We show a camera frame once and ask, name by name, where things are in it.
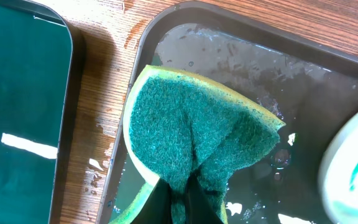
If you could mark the large dark serving tray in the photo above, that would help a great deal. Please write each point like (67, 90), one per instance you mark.
(311, 87)

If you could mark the white plate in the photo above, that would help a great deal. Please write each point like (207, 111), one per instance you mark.
(338, 175)

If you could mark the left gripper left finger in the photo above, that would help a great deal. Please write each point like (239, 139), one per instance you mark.
(157, 209)

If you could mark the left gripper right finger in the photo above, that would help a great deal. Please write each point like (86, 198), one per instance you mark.
(197, 207)

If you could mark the green yellow sponge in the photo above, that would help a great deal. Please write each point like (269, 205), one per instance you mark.
(177, 124)

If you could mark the small black water tray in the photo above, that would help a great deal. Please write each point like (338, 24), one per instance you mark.
(41, 64)

